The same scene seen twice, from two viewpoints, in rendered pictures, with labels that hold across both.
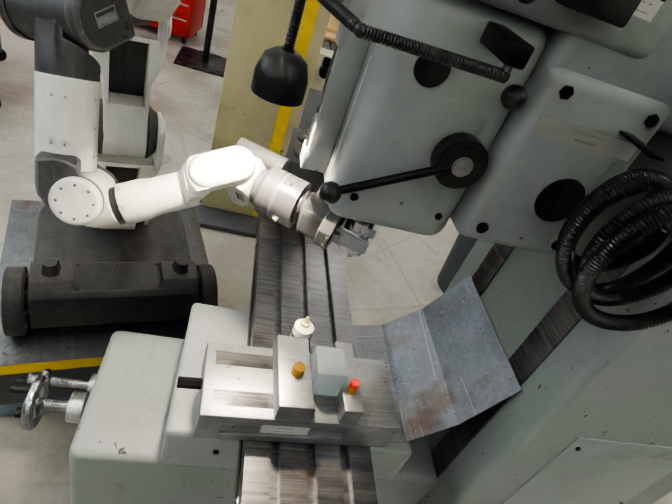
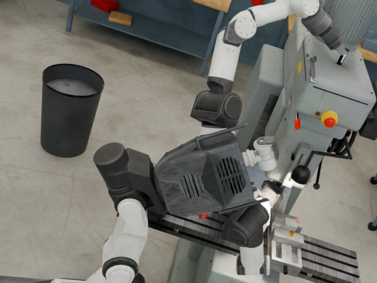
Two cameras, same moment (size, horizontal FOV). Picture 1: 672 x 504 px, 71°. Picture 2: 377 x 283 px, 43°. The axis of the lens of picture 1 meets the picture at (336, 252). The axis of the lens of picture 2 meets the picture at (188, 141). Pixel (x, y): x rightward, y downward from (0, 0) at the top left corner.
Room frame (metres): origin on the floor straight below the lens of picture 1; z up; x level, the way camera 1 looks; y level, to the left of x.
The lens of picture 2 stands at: (0.56, 1.88, 2.54)
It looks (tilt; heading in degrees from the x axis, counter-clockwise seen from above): 34 degrees down; 288
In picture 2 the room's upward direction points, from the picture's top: 19 degrees clockwise
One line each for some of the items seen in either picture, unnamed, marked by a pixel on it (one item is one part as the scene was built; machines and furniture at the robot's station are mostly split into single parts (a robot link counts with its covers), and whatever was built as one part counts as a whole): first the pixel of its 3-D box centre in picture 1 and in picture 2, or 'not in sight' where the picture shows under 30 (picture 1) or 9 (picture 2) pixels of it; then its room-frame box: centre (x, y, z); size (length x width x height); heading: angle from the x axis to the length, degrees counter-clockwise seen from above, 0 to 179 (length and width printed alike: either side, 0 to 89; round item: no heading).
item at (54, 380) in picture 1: (63, 381); not in sight; (0.66, 0.53, 0.49); 0.22 x 0.06 x 0.06; 108
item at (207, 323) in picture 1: (289, 388); (245, 251); (0.69, -0.02, 0.77); 0.50 x 0.35 x 0.12; 108
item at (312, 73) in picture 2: not in sight; (312, 68); (0.76, 0.16, 1.89); 0.24 x 0.04 x 0.01; 107
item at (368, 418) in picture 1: (301, 389); (284, 238); (0.55, -0.04, 0.97); 0.35 x 0.15 x 0.11; 110
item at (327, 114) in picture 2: not in sight; (329, 118); (0.62, 0.20, 1.76); 0.06 x 0.02 x 0.06; 18
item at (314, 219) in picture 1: (308, 211); (269, 195); (0.70, 0.07, 1.23); 0.13 x 0.12 x 0.10; 173
